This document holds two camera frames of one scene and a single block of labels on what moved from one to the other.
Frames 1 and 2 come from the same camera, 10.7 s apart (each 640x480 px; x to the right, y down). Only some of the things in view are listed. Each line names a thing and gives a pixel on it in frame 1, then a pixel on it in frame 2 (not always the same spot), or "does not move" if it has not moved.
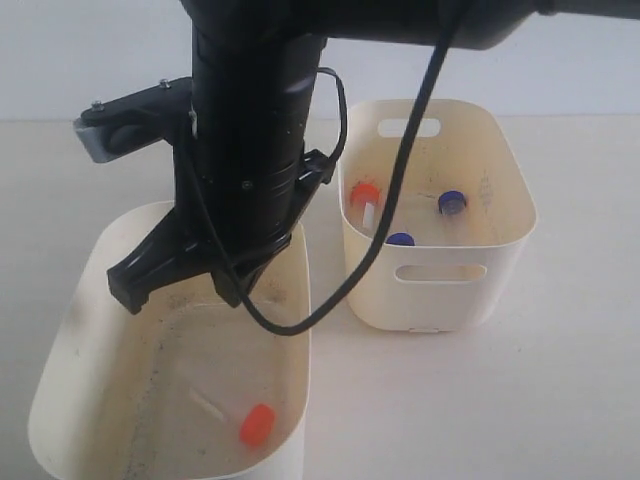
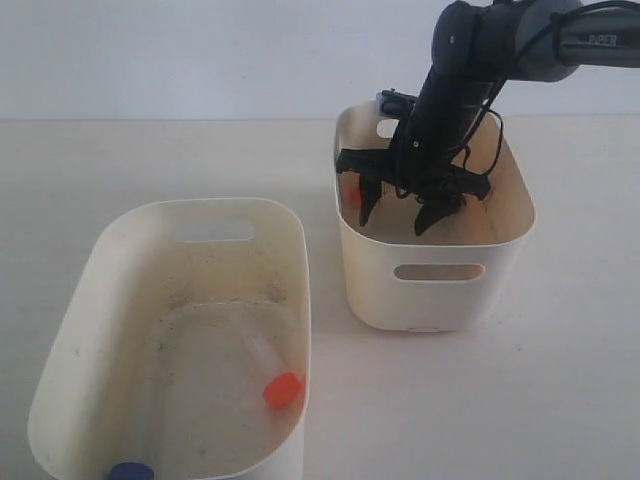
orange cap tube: (257, 424) to (282, 385)
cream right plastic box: (462, 222) does not move
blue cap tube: (400, 238) to (132, 426)
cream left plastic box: (184, 388) does not move
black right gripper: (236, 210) to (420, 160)
